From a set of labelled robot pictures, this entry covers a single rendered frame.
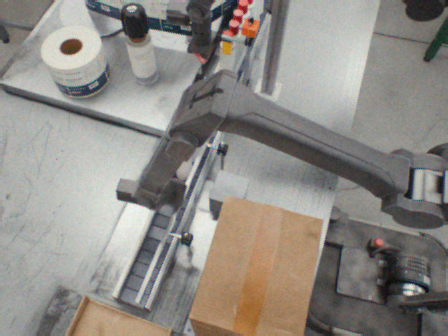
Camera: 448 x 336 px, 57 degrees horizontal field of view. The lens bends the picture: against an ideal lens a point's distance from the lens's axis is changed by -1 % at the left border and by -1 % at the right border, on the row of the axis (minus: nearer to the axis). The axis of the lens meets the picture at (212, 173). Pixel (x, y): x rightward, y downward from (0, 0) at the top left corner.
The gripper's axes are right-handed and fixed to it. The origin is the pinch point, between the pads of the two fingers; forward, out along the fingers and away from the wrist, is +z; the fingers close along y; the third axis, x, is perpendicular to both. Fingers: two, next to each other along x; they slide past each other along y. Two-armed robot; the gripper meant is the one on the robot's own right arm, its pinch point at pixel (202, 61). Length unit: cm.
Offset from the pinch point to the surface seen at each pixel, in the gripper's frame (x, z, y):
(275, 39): 20.8, -7.1, -9.7
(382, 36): 72, 101, -151
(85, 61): -36.0, -0.5, 12.6
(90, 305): -5, 19, 79
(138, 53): -20.5, -1.4, 4.7
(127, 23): -21.9, -13.5, 4.9
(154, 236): 5, 14, 56
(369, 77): 69, 101, -112
